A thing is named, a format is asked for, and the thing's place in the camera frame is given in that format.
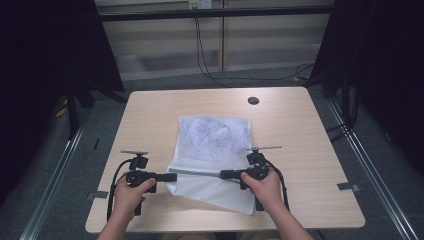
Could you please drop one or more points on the grey tape piece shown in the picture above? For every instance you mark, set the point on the grey tape piece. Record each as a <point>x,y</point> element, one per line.
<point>97,194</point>
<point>348,186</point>

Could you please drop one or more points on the person's left hand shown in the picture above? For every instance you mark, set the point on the person's left hand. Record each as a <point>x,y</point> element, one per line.
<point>130,200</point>

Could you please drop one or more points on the black horizontal bar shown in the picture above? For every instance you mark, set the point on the black horizontal bar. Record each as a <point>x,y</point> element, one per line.
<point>216,13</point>

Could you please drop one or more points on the yellow item on floor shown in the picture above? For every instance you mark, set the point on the yellow item on floor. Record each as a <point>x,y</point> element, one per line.
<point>60,108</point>

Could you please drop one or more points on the black metal stand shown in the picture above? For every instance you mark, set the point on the black metal stand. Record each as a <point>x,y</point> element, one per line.
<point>71,113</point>
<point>346,100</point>

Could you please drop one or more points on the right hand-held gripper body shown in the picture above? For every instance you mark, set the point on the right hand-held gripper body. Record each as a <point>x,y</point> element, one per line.
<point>257,171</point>

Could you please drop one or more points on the white mesh laundry bag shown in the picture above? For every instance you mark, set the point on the white mesh laundry bag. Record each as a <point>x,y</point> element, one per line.
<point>213,193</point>

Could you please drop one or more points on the white wall socket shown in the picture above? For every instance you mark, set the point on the white wall socket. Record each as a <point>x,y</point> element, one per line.
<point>200,3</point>

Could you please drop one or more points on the person's right hand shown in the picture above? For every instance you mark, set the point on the person's right hand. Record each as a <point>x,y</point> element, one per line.
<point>266,191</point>

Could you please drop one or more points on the black curtain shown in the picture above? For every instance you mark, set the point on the black curtain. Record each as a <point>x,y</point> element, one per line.
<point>383,66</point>
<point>40,66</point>

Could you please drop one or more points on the aluminium floor rail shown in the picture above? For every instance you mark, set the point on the aluminium floor rail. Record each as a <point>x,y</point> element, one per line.
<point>376,180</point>
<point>53,180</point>

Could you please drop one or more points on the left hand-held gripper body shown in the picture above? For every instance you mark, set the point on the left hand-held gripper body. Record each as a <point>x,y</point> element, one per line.
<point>138,176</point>

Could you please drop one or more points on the pale cloth with dark lines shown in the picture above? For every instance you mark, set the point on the pale cloth with dark lines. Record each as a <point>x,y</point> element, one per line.
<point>213,131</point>

